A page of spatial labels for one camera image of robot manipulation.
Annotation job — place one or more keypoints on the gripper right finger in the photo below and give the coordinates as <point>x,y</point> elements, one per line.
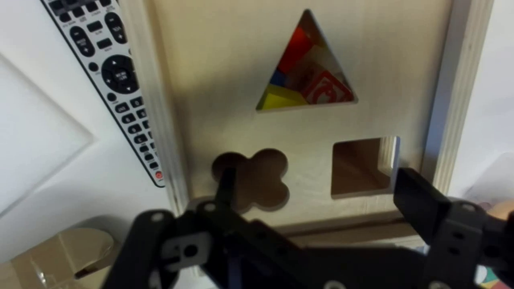
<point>453,224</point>

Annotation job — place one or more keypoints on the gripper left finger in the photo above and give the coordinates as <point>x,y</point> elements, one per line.
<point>188,237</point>

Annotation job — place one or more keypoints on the wooden toy box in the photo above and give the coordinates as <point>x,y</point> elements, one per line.
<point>453,100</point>

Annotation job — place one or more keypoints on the wooden lid with shape holes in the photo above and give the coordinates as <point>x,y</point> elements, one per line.
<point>225,80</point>

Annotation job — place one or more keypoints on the yellow toy block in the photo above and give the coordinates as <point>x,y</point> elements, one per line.
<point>281,100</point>

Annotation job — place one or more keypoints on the blue toy block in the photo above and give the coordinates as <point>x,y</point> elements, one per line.
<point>278,78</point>

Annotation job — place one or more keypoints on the red toy block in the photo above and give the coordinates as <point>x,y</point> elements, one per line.
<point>298,45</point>

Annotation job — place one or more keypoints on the grey remote control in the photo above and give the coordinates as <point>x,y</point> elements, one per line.
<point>112,72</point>

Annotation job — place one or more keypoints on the wooden block with red print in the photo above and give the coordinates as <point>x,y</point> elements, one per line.
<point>327,91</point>

